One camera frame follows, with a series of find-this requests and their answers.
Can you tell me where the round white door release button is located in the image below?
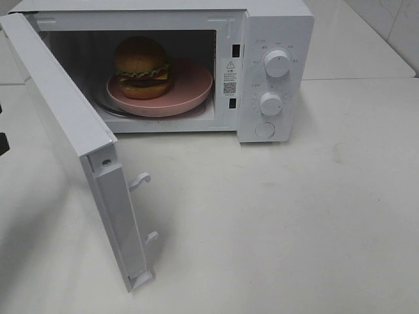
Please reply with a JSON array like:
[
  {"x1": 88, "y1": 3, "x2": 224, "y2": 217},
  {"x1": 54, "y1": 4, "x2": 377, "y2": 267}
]
[{"x1": 255, "y1": 122, "x2": 275, "y2": 138}]

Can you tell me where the pink round plate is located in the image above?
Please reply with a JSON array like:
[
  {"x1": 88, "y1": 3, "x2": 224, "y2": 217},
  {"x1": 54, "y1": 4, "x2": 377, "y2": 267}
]
[{"x1": 106, "y1": 58, "x2": 213, "y2": 118}]

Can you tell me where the burger with lettuce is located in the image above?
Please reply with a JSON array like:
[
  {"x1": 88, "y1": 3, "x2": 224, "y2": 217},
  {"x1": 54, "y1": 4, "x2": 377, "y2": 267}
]
[{"x1": 113, "y1": 36, "x2": 172, "y2": 99}]

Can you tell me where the white lower timer knob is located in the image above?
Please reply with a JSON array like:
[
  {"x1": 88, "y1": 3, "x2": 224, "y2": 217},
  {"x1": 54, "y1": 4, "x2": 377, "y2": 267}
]
[{"x1": 259, "y1": 92, "x2": 283, "y2": 116}]

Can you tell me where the white microwave oven body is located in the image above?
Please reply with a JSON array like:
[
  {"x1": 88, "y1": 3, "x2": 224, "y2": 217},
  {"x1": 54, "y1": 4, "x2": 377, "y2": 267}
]
[{"x1": 7, "y1": 1, "x2": 314, "y2": 143}]

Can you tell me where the white upper power knob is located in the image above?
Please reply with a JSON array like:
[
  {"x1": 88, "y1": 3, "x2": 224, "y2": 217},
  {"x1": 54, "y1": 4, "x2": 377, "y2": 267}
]
[{"x1": 262, "y1": 47, "x2": 291, "y2": 78}]

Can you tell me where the glass microwave turntable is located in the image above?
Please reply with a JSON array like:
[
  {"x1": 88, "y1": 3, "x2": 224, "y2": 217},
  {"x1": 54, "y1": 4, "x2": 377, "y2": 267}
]
[{"x1": 95, "y1": 100, "x2": 135, "y2": 118}]

